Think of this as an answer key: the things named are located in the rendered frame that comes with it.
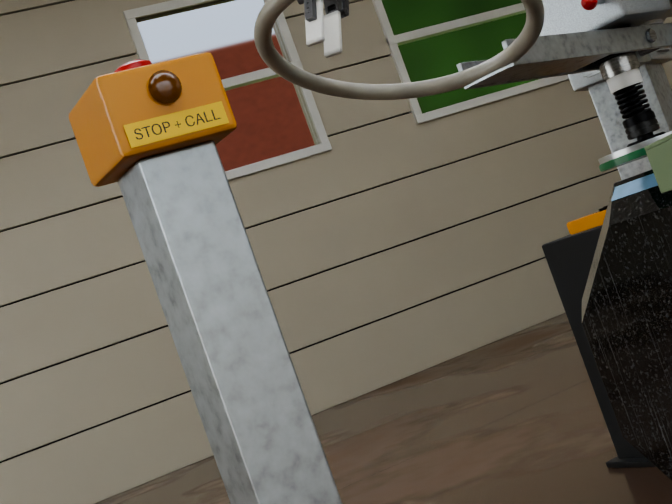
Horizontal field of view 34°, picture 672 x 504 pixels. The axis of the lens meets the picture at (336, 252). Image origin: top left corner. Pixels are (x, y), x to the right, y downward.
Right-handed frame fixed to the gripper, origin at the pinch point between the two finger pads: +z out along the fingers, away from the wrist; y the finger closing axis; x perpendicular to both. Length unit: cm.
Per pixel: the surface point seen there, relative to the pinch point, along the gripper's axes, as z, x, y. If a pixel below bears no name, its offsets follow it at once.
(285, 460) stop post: 69, -20, -41
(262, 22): -8.1, 14.5, 4.0
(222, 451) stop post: 68, -14, -42
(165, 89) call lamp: 37, -19, -56
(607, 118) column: -54, 19, 183
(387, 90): -8.9, 13.0, 40.3
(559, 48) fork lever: -15, -15, 57
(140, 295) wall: -135, 462, 440
